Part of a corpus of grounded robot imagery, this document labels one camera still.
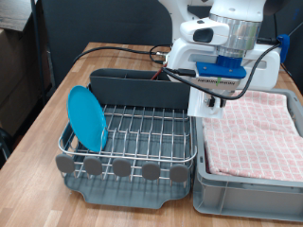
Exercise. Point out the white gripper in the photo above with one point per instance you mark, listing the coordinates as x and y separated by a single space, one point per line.
268 74

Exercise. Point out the blue plastic plate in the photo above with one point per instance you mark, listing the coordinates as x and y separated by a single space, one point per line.
86 119

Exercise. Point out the pink checkered towel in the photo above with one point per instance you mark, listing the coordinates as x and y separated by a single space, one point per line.
252 142

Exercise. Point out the dark grey cutlery holder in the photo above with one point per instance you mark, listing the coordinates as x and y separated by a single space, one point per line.
142 91

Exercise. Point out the grey plastic crate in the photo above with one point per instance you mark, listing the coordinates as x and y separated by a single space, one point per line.
252 201

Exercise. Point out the grey plastic drain tray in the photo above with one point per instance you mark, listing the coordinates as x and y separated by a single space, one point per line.
126 197

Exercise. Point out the black metal pole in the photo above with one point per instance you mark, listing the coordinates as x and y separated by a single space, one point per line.
37 47

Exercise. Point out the brown cardboard box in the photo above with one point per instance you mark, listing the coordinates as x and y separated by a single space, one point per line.
15 78

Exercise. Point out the black chair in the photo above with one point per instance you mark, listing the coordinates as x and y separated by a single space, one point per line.
4 142

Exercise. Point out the wooden shelf board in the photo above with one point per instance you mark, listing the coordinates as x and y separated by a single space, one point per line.
12 12

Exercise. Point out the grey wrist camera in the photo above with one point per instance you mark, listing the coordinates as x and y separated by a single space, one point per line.
217 82

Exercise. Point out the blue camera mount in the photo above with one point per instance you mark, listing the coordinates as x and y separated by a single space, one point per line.
221 69

